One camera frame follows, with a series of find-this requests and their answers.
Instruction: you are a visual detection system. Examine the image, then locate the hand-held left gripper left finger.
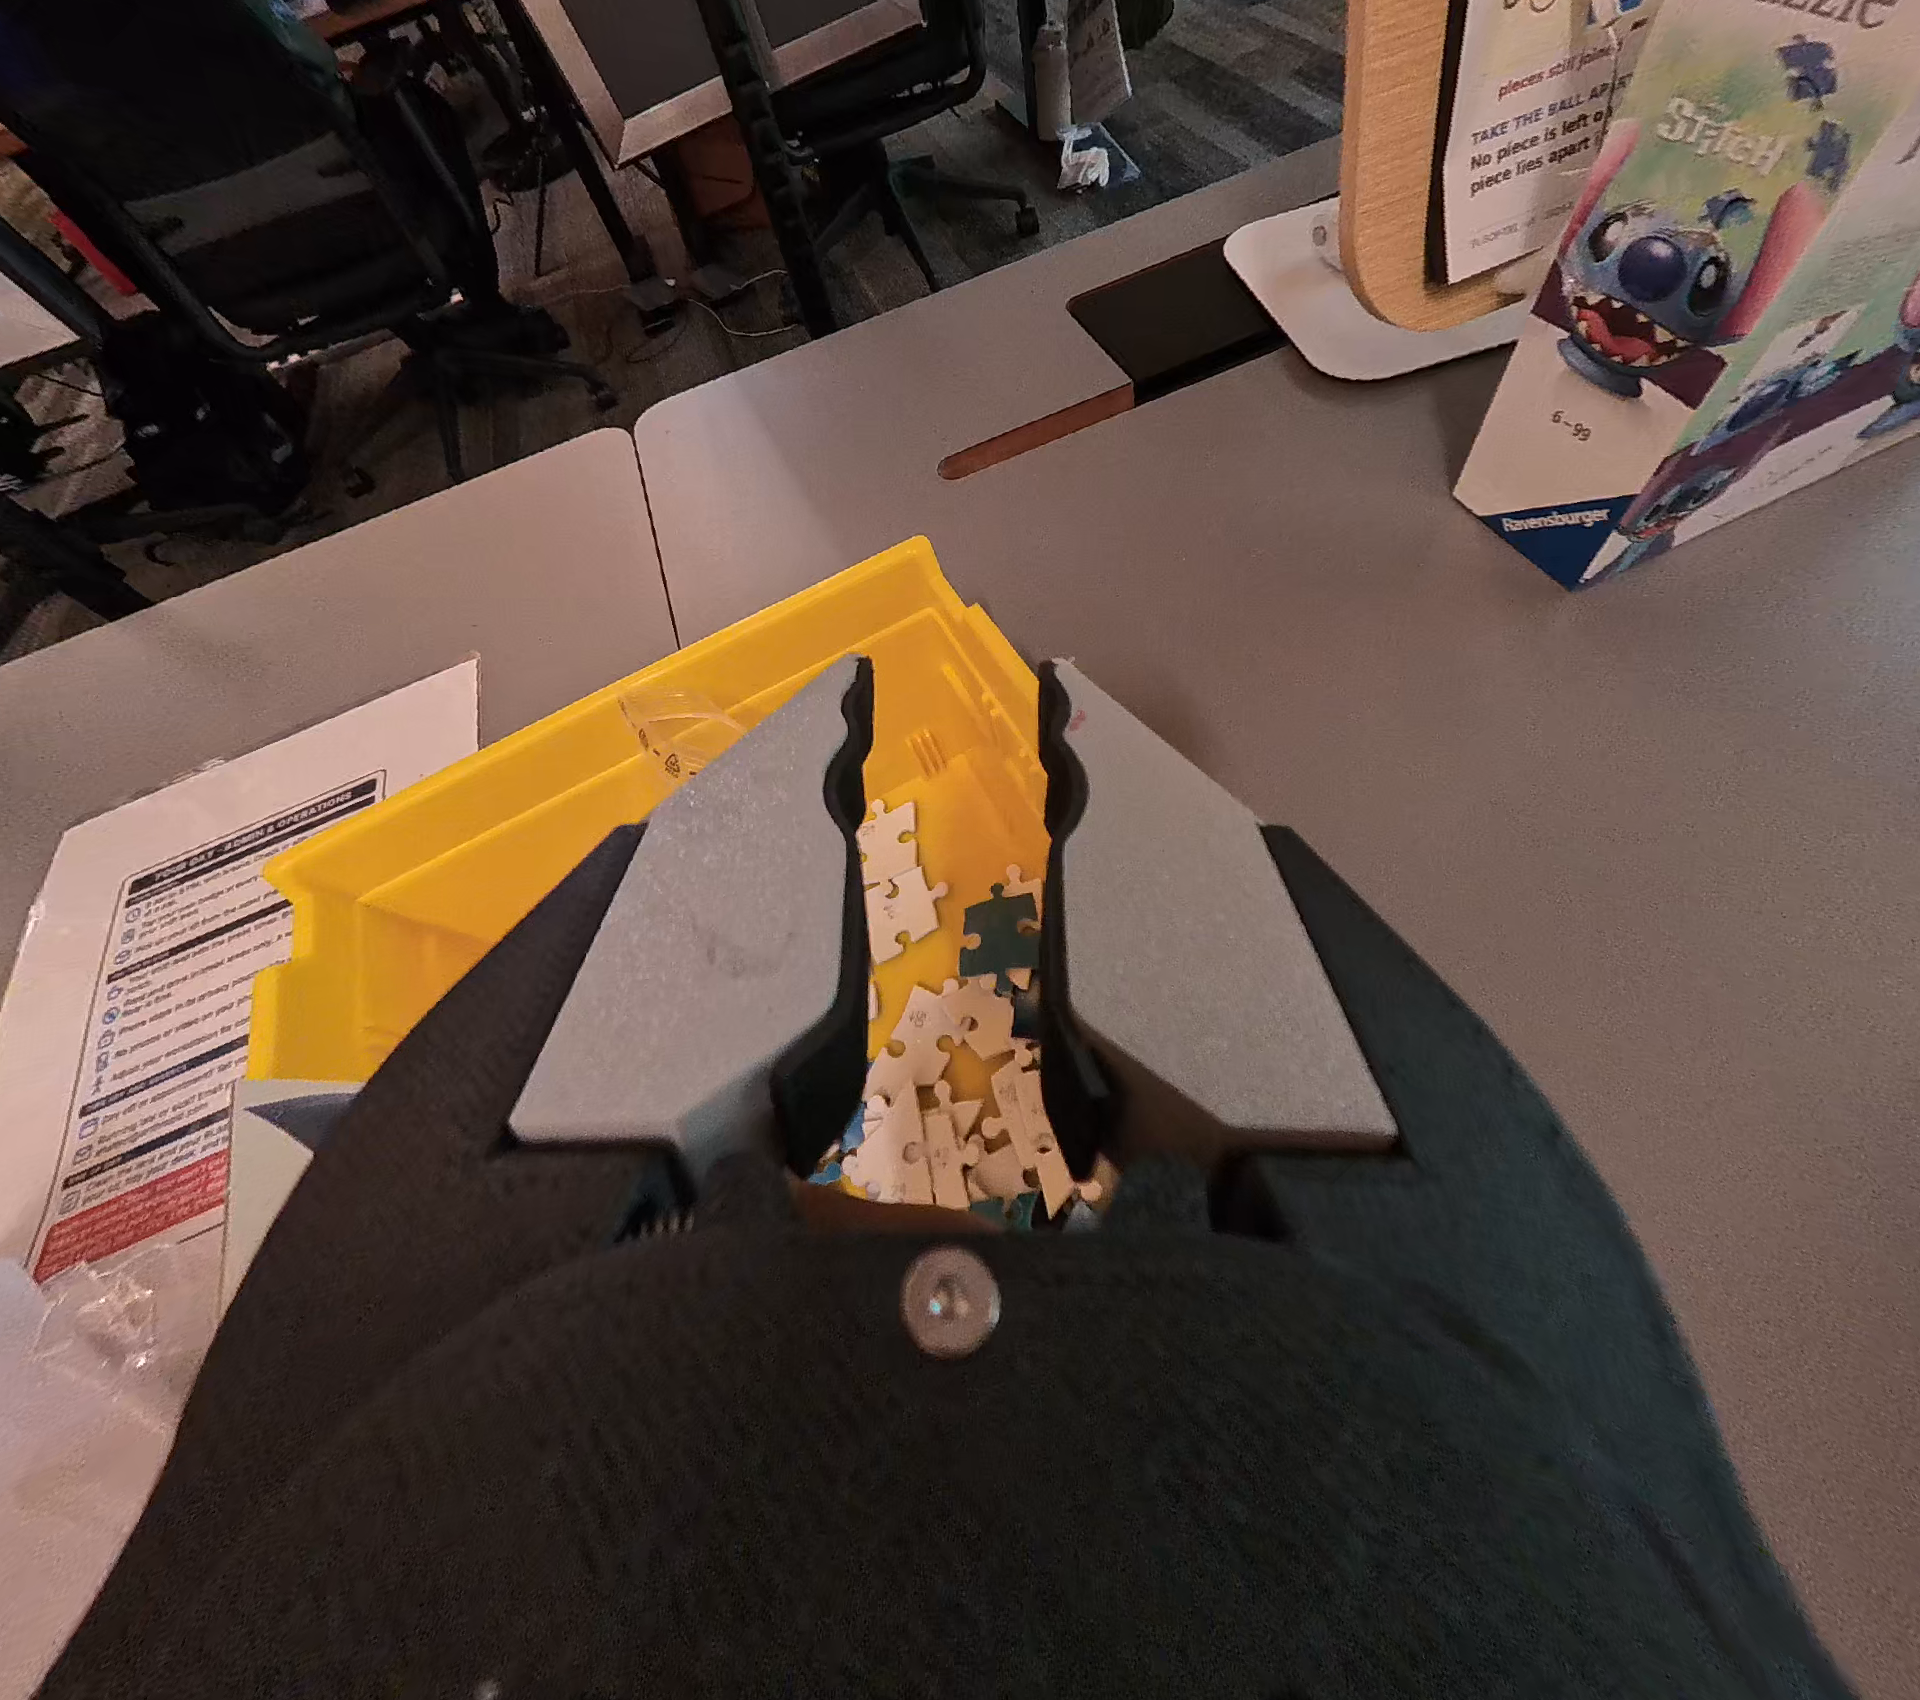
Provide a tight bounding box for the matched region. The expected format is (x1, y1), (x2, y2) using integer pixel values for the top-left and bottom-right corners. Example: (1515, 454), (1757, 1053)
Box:
(505, 656), (875, 1177)

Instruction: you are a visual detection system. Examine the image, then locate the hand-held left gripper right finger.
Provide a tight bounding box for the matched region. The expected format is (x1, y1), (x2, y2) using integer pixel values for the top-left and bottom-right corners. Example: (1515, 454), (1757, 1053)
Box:
(1037, 661), (1397, 1169)

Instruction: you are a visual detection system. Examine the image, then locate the yellow plastic bin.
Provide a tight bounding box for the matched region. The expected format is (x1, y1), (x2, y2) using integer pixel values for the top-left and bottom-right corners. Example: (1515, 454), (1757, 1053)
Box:
(246, 536), (1052, 1208)

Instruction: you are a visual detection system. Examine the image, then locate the pile of puzzle pieces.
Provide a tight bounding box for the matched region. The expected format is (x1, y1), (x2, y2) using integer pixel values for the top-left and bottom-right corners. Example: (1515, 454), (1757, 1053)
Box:
(809, 795), (1119, 1237)

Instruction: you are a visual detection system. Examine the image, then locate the printed puzzle carton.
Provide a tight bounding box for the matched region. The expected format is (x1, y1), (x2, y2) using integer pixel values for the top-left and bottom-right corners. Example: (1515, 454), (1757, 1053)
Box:
(1451, 0), (1920, 592)

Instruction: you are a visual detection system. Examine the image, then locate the clear plastic piece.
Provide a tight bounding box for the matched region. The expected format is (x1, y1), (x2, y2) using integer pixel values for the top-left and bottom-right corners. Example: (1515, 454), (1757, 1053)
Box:
(618, 684), (747, 784)

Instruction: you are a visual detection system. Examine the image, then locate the printed white instruction sheet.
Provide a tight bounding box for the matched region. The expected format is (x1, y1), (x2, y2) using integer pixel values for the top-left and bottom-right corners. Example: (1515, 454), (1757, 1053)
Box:
(0, 656), (481, 1282)

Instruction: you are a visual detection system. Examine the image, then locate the white sign board base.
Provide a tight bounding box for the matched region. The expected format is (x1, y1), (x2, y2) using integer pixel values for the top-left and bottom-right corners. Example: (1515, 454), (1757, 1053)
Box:
(1222, 199), (1532, 382)

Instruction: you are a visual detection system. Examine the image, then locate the clear plastic bag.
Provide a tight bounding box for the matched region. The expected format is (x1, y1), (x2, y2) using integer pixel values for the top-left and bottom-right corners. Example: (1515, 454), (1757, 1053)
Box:
(0, 1256), (203, 1431)

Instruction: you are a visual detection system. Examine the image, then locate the black tripod stand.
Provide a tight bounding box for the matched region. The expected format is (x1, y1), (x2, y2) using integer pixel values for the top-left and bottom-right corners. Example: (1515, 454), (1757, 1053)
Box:
(621, 0), (841, 339)

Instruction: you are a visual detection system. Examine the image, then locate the white cardboard box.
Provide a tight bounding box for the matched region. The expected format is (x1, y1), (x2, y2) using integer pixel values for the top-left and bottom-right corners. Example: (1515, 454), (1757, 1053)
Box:
(0, 1082), (369, 1700)

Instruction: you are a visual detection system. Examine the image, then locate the black office chair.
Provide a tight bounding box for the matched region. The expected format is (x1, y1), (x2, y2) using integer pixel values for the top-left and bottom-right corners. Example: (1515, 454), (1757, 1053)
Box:
(779, 0), (1044, 292)
(0, 0), (618, 532)

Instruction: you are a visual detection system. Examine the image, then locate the wooden framed sign board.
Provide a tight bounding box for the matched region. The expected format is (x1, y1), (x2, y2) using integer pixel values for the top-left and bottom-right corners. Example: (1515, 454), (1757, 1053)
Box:
(1338, 0), (1772, 334)

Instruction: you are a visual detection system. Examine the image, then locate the black desk cable hatch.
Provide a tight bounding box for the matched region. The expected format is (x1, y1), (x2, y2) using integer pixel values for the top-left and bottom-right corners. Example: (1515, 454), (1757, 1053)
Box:
(1067, 236), (1290, 382)

